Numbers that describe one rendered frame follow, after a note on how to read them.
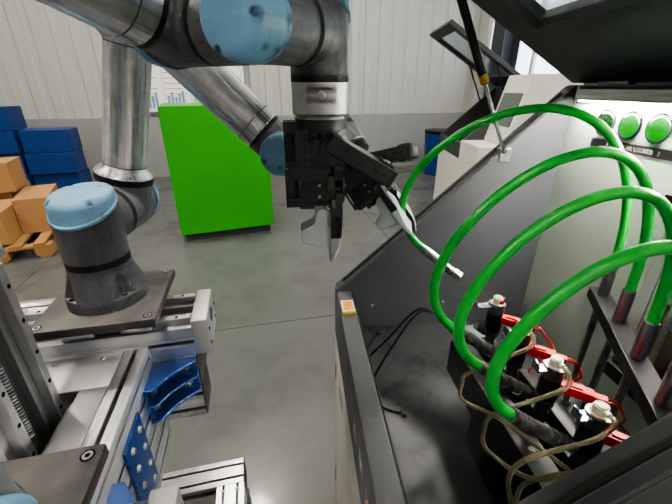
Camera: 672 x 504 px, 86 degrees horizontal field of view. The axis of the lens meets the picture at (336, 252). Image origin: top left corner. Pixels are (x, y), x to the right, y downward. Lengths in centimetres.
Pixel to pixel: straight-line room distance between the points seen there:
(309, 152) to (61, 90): 710
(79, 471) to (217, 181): 340
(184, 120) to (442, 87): 539
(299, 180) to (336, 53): 16
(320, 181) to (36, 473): 49
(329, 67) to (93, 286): 60
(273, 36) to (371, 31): 698
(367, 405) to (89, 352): 58
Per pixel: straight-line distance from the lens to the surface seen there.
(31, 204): 455
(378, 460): 61
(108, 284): 83
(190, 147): 375
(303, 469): 175
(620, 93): 89
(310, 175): 49
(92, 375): 86
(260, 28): 38
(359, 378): 71
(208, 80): 67
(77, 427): 77
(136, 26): 46
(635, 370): 65
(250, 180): 385
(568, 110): 70
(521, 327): 41
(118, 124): 88
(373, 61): 738
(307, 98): 48
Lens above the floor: 144
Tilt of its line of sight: 24 degrees down
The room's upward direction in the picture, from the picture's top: straight up
